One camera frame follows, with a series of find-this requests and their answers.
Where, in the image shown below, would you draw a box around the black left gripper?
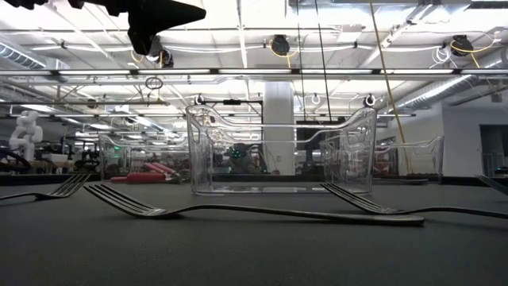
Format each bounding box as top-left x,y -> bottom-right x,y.
85,0 -> 207,56

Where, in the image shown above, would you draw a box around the clear plastic bin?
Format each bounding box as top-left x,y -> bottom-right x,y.
185,103 -> 378,196
98,133 -> 191,184
372,134 -> 445,184

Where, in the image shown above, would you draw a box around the iridescent rainbow fork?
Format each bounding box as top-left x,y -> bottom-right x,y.
475,173 -> 508,198

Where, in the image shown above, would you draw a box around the white building column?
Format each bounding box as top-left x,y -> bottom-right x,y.
263,81 -> 295,176

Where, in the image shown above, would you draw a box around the white robot figure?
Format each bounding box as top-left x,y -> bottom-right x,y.
8,110 -> 44,163

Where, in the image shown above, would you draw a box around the black metal fork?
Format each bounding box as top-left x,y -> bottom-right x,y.
0,172 -> 91,202

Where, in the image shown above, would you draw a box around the red storage bins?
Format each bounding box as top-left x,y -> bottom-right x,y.
375,149 -> 398,176

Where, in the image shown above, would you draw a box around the black table mat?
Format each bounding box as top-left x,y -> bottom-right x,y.
0,180 -> 508,286

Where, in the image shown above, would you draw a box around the silver fork, right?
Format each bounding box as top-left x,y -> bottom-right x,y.
319,181 -> 508,220

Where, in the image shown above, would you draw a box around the long silver fork, centre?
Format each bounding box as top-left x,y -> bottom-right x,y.
83,183 -> 425,228

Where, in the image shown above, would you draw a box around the black hanging cable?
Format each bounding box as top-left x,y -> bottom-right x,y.
315,0 -> 333,120
295,0 -> 306,120

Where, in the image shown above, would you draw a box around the silver air duct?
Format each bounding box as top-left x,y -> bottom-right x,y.
0,39 -> 71,80
391,73 -> 508,114

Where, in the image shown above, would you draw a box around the yellow hanging cable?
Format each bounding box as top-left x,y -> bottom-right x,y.
368,0 -> 412,176

